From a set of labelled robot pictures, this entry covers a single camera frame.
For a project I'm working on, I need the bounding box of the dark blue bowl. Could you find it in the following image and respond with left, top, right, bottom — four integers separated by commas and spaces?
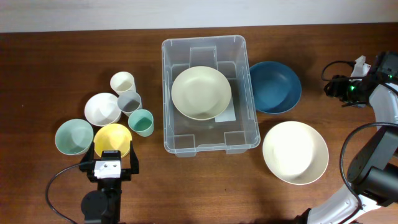
249, 61, 302, 114

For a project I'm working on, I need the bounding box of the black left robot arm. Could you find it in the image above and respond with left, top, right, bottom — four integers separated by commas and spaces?
79, 141, 139, 223

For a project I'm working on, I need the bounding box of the cream shallow bowl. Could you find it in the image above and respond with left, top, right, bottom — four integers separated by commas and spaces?
171, 66, 232, 121

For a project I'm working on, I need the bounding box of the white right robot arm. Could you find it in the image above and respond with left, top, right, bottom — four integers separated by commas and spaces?
293, 51, 397, 223

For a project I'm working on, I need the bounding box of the mint green small bowl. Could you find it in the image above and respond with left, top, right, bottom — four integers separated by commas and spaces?
55, 119, 94, 156

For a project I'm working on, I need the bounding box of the clear plastic storage bin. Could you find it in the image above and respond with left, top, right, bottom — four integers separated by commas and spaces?
162, 35, 261, 157

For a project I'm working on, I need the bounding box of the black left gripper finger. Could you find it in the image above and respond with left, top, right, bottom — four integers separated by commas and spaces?
129, 141, 139, 174
79, 142, 95, 172

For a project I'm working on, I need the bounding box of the white label in bin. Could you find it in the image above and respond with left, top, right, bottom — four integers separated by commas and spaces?
215, 97, 236, 123

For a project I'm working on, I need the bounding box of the white small bowl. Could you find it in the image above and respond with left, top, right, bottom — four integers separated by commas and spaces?
84, 93, 122, 127

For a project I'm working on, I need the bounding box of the large cream bowl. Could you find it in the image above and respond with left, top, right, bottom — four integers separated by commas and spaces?
262, 121, 329, 185

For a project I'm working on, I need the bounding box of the grey cup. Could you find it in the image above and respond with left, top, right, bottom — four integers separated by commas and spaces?
117, 91, 142, 117

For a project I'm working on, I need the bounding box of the yellow small bowl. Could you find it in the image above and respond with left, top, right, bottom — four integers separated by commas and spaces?
93, 123, 132, 157

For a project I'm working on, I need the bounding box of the mint green cup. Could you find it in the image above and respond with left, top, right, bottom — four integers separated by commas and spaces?
128, 109, 154, 137

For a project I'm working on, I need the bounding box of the cream white cup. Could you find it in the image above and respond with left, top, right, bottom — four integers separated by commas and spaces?
110, 72, 136, 95

